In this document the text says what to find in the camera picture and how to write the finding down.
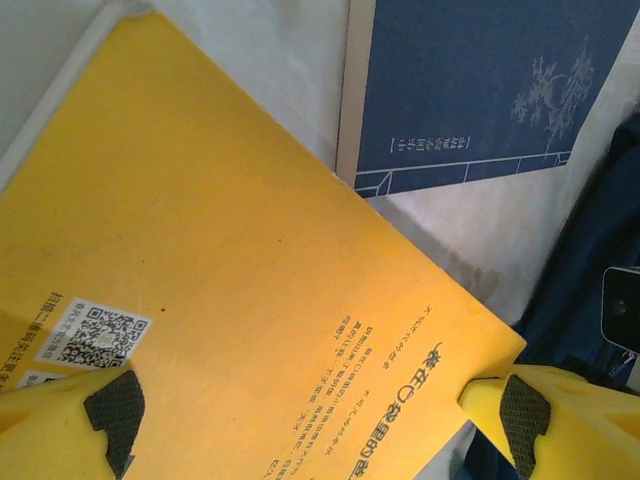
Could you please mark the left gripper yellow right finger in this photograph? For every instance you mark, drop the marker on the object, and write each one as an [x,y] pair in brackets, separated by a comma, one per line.
[590,435]

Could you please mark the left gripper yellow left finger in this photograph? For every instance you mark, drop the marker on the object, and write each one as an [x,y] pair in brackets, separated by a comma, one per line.
[45,430]

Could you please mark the navy blue backpack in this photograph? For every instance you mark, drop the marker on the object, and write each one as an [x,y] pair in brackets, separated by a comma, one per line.
[565,300]

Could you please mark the blue book with yellow label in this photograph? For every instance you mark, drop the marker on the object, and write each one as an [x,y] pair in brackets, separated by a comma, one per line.
[475,75]

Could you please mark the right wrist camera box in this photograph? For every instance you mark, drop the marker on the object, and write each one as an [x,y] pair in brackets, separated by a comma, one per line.
[622,310]

